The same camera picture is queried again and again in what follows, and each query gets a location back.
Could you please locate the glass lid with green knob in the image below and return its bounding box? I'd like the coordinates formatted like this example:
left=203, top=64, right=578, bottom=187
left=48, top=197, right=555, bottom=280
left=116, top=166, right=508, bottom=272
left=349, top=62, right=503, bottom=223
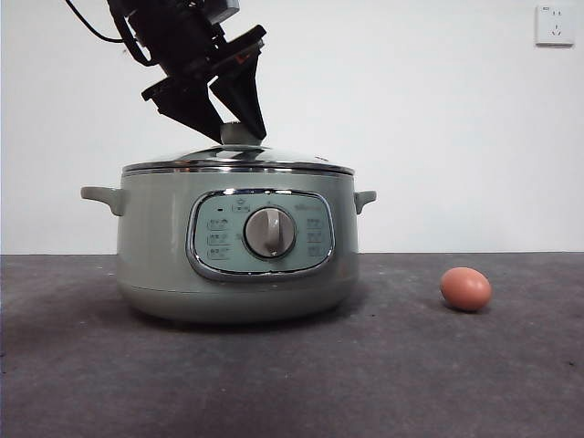
left=121, top=121, right=355, bottom=178

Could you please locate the brown egg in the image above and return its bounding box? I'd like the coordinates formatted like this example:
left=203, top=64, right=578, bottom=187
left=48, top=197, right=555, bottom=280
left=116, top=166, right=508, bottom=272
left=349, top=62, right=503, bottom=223
left=439, top=266, right=493, bottom=313

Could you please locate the sage green electric cooking pot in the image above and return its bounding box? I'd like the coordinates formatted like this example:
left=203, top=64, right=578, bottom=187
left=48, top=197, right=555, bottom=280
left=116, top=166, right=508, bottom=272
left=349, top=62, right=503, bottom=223
left=80, top=171, right=378, bottom=326

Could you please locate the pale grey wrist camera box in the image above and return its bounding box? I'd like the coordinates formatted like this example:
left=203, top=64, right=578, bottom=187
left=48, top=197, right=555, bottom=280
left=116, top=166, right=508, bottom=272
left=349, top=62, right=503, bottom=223
left=207, top=0, right=241, bottom=26

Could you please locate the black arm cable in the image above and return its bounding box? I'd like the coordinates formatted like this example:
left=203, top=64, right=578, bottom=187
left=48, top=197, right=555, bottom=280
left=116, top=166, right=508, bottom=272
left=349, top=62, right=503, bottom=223
left=65, top=0, right=127, bottom=45

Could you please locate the white wall socket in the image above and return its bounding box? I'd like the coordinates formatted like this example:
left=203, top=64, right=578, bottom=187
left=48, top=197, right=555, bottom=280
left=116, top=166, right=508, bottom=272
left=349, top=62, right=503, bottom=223
left=534, top=5, right=576, bottom=47

